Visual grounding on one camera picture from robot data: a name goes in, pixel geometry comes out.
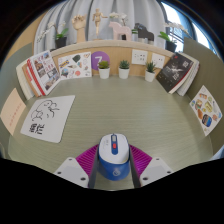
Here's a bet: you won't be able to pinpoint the white orchid flowers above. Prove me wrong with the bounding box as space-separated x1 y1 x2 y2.
109 12 129 28

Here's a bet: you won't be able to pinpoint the grey curtain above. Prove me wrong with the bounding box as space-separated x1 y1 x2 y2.
33 0 171 46

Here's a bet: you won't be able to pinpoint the black cover book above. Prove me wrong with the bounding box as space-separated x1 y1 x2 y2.
155 52 195 95

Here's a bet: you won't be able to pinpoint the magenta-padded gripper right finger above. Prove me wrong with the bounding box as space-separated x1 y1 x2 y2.
128 144 174 188

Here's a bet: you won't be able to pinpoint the wooden hand model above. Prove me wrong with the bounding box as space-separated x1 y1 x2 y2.
71 14 88 44

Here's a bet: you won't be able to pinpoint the small plant in white pot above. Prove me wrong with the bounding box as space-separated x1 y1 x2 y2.
118 59 131 80
97 60 111 80
144 61 157 83

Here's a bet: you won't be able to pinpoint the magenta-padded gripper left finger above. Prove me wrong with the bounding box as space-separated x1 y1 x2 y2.
53 143 100 189

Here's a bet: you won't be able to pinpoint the white mouse pad with drawing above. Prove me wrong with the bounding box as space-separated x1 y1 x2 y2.
20 95 76 144

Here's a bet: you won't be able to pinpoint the white orchid in black pot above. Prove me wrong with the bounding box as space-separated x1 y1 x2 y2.
36 20 70 50

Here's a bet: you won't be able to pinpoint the white sticker sheet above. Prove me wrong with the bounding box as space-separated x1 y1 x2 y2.
57 51 93 80

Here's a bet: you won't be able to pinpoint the white book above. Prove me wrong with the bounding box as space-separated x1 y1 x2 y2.
15 59 34 101

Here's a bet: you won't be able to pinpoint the white wall outlet plate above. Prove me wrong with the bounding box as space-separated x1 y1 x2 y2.
131 49 149 66
151 52 166 70

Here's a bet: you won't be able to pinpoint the beige card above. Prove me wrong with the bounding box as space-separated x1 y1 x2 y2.
0 87 27 137

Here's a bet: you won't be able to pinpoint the wooden mannequin figure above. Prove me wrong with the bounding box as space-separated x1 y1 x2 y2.
91 8 108 41

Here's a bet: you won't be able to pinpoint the black horse figure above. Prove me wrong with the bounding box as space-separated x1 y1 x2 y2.
134 22 155 44

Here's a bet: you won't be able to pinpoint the tan book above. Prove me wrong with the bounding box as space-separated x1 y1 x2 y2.
22 63 43 98

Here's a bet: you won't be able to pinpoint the white orchid in dark pot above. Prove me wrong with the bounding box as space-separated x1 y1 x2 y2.
157 21 189 54

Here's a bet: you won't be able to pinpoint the window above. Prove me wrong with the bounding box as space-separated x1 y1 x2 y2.
159 1 214 51

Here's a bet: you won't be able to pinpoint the red-spined photo cover book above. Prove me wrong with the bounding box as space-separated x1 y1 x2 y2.
26 49 62 97

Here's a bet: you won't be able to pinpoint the green felt desk partition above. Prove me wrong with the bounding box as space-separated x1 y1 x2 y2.
0 43 53 111
183 36 224 154

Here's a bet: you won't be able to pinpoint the pink horse figure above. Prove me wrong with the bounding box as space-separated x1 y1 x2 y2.
108 21 132 42

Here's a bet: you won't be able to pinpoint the blue and white computer mouse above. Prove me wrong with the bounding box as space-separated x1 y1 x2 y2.
97 133 131 182

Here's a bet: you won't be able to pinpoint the colourful sticker sheet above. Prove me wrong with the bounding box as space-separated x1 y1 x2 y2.
189 84 223 137

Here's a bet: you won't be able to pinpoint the purple round number sign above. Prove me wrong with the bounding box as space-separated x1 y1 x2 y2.
90 50 111 71

